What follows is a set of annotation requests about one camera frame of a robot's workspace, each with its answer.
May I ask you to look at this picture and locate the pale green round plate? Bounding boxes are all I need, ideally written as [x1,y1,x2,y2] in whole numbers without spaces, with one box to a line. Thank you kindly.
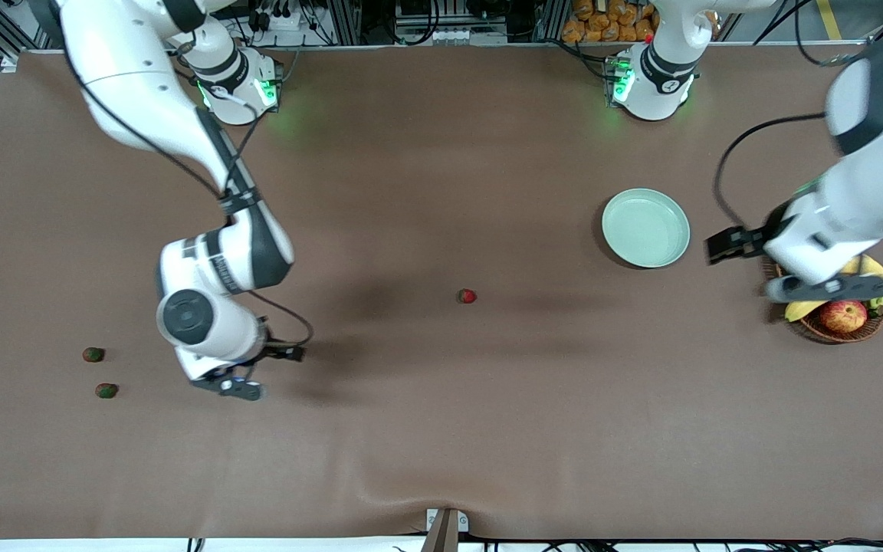
[602,188,691,269]

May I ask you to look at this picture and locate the yellow banana bunch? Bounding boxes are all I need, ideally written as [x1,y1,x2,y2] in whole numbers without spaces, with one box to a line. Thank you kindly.
[785,257,883,323]

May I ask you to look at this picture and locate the red yellow apple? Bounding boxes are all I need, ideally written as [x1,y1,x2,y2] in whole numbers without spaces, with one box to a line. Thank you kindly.
[819,299,869,334]

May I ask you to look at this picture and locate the brown wicker basket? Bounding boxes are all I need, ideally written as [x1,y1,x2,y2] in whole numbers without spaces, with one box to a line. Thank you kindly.
[763,257,883,344]

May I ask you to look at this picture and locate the brown table mat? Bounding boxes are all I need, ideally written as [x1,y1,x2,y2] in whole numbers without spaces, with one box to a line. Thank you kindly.
[0,44,883,541]

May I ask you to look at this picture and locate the grey metal table clamp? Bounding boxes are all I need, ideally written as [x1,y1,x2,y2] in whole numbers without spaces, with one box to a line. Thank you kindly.
[420,508,470,552]

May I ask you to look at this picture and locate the pile of orange buns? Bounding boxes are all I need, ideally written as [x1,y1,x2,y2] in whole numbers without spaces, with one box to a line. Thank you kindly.
[560,0,658,44]

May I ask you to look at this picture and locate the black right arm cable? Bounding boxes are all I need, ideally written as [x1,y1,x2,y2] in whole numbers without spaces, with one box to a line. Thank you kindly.
[62,38,314,353]

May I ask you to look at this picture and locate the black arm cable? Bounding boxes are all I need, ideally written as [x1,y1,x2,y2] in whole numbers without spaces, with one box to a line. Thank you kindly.
[713,0,868,231]
[62,38,314,353]

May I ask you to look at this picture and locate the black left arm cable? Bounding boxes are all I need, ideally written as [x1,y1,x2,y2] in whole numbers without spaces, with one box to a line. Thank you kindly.
[713,0,868,231]

